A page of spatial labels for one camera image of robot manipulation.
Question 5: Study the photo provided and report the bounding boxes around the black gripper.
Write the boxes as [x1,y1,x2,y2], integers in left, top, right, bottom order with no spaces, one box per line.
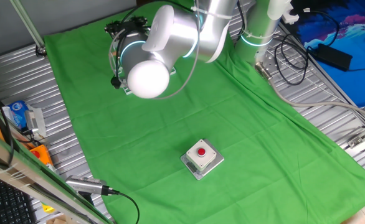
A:
[104,16,149,35]

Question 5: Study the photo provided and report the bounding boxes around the blue tissue pack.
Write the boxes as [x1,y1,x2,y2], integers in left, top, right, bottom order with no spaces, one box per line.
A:
[8,100,30,129]

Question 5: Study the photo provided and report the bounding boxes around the grey box small red button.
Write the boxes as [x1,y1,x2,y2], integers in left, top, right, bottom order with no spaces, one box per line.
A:
[185,139,217,172]

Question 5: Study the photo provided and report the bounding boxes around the orange box red button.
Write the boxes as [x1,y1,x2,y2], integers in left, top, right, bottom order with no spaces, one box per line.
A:
[29,144,55,167]

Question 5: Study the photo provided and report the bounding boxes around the green cloth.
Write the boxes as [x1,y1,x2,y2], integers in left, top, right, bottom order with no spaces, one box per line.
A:
[44,0,365,224]

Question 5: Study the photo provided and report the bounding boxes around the white power plug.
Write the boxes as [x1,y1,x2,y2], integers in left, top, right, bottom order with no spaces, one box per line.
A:
[280,7,311,26]

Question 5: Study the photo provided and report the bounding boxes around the wooden blocks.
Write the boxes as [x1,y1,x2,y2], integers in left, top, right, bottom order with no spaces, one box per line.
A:
[45,214,70,224]

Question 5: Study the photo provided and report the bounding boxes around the black power adapter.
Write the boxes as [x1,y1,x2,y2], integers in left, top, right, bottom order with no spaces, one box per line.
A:
[315,42,354,72]

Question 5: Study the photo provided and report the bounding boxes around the black keyboard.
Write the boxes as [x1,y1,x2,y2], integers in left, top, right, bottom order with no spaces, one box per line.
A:
[0,174,37,224]

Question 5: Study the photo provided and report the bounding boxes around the blue patterned mat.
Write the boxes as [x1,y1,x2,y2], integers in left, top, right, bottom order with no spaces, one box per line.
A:
[291,0,365,108]

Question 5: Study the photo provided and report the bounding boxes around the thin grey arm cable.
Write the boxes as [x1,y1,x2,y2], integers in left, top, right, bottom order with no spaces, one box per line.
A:
[153,0,202,101]

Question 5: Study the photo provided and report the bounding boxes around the aluminium frame bar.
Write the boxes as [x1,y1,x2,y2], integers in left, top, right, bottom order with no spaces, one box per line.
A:
[346,93,365,149]
[9,0,49,59]
[0,124,116,224]

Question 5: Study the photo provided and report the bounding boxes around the ribbed silver camera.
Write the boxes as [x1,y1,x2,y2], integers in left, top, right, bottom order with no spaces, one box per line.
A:
[24,109,42,135]

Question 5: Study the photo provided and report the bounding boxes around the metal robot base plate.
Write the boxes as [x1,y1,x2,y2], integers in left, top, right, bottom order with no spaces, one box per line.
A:
[255,46,285,83]

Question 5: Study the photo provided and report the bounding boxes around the black cable loop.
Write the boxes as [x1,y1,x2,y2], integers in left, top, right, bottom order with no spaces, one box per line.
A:
[273,33,310,86]

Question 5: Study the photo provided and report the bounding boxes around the silver depth camera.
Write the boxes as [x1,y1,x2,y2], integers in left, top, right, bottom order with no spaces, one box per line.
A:
[65,174,110,197]

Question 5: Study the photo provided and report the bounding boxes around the black camera cable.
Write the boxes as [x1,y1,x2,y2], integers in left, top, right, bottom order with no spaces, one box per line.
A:
[103,186,141,224]

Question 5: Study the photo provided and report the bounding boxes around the black camera stand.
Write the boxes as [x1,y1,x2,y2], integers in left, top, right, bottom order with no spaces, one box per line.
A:
[78,191,96,208]

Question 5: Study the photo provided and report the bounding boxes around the thick grey cable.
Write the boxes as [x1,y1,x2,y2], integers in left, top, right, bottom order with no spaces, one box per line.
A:
[254,61,365,125]

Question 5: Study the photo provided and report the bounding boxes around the black adapter cable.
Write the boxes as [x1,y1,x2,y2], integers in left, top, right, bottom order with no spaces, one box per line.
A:
[303,9,365,73]

